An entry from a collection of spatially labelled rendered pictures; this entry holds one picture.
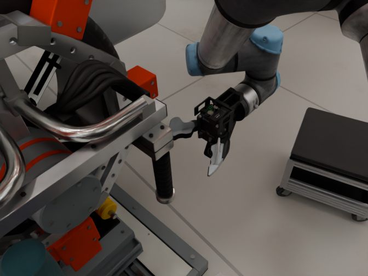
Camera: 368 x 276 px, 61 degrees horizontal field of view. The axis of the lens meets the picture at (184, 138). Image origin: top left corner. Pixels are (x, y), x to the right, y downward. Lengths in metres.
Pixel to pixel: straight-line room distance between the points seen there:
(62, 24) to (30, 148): 0.23
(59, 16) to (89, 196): 0.33
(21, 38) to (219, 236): 1.19
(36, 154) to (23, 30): 0.22
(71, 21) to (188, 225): 1.13
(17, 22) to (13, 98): 0.12
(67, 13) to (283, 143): 1.52
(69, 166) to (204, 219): 1.11
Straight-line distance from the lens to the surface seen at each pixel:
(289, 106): 2.18
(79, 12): 0.63
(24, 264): 0.73
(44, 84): 0.77
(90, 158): 0.51
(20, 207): 0.49
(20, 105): 0.60
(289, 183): 1.54
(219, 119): 0.67
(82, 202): 0.63
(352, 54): 2.88
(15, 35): 0.59
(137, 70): 0.85
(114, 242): 1.28
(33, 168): 0.61
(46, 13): 0.63
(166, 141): 0.57
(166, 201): 0.70
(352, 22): 0.39
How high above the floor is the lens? 1.34
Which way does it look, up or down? 46 degrees down
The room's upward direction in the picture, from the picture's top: 2 degrees counter-clockwise
